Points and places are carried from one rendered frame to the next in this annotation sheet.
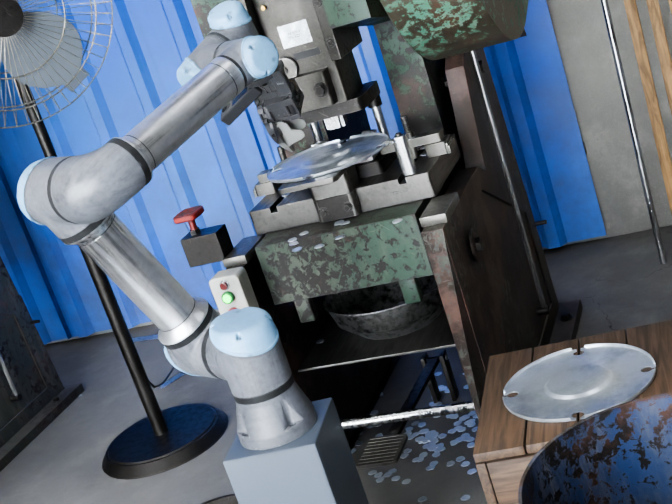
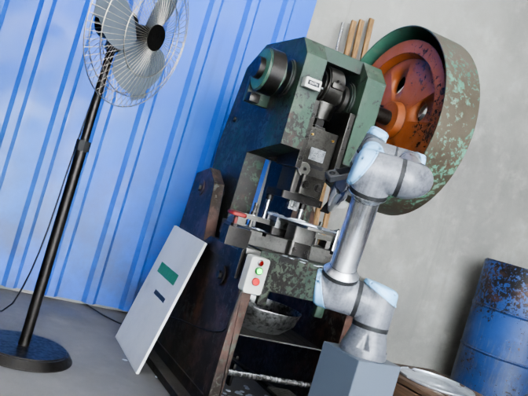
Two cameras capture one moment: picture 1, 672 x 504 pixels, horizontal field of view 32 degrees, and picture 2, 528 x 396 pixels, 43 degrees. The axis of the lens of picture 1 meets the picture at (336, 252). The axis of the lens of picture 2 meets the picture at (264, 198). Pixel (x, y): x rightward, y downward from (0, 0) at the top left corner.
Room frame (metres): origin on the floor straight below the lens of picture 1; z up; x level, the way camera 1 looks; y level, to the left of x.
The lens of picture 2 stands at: (0.90, 2.07, 0.83)
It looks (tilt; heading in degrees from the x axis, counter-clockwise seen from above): 0 degrees down; 312
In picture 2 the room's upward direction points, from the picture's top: 17 degrees clockwise
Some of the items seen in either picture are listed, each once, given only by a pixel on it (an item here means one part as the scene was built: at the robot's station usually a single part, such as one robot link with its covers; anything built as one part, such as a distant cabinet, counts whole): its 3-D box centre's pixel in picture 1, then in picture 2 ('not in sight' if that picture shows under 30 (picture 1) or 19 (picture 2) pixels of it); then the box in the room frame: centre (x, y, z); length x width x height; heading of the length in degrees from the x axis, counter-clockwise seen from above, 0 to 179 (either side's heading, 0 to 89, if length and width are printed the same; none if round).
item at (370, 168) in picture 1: (351, 165); (283, 232); (2.69, -0.10, 0.72); 0.20 x 0.16 x 0.03; 67
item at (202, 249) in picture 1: (215, 266); (231, 249); (2.59, 0.28, 0.62); 0.10 x 0.06 x 0.20; 67
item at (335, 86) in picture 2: not in sight; (320, 107); (2.69, -0.10, 1.27); 0.21 x 0.12 x 0.34; 157
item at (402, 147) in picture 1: (404, 153); (335, 240); (2.50, -0.21, 0.75); 0.03 x 0.03 x 0.10; 67
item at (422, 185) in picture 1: (356, 183); (280, 243); (2.69, -0.10, 0.68); 0.45 x 0.30 x 0.06; 67
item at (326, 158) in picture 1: (327, 157); (302, 222); (2.57, -0.05, 0.78); 0.29 x 0.29 x 0.01
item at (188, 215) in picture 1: (193, 226); (235, 221); (2.60, 0.29, 0.72); 0.07 x 0.06 x 0.08; 157
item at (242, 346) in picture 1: (247, 349); (375, 302); (1.99, 0.21, 0.62); 0.13 x 0.12 x 0.14; 39
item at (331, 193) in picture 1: (330, 191); (302, 240); (2.52, -0.03, 0.72); 0.25 x 0.14 x 0.14; 157
